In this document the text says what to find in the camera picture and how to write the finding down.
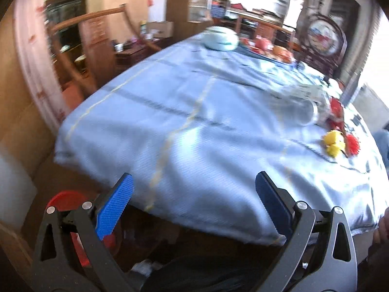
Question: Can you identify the yellow foam fruit net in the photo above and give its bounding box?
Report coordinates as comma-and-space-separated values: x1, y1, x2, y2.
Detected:
323, 130, 347, 158

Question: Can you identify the orange fruit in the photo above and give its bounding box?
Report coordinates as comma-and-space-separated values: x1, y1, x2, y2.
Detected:
272, 45, 294, 63

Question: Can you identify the person's right hand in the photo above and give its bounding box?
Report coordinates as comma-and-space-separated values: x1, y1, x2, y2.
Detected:
374, 208, 389, 244

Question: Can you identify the dark wooden side table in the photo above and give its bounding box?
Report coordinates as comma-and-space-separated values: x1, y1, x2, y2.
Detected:
114, 36, 171, 67

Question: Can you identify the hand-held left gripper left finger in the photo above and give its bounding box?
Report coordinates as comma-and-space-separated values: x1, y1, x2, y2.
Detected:
30, 173, 136, 292

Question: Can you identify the round embroidered table screen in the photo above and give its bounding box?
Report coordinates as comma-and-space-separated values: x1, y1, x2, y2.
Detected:
299, 14, 348, 73

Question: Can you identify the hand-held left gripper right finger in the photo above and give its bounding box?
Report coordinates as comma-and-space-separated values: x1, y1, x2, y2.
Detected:
255, 171, 358, 292

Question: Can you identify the carved wooden chair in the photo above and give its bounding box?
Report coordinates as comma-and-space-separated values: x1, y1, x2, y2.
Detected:
237, 14, 295, 49

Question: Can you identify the dark carved standing panel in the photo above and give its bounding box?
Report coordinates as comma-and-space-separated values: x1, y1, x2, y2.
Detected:
330, 0, 361, 80

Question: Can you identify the tall wooden glass cabinet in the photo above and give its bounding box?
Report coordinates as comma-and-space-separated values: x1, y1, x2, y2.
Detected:
167, 0, 213, 34

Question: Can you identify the pale green ceramic jar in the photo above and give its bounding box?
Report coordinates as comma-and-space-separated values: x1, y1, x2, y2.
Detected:
203, 26, 240, 51

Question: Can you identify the light blue checked tablecloth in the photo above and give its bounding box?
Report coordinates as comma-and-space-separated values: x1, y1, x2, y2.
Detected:
54, 32, 389, 247

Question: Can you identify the pink floral curtain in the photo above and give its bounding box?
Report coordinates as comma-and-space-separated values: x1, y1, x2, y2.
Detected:
14, 0, 70, 122

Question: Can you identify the cardboard box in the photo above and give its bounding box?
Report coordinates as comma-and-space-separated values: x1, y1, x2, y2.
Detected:
147, 21, 174, 38

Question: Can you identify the curved-back wooden armchair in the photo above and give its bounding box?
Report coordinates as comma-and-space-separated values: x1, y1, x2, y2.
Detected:
50, 4, 161, 98

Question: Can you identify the dark lattice room screen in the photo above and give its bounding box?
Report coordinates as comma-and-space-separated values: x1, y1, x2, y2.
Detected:
45, 0, 88, 52

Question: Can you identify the red apple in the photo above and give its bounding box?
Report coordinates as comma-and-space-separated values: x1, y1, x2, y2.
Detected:
255, 38, 274, 51

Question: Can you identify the fruit plate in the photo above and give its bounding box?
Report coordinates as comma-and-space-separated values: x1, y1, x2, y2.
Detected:
240, 36, 297, 64

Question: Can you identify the blue denim cloth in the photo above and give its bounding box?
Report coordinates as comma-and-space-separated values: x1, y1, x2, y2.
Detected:
372, 129, 389, 168

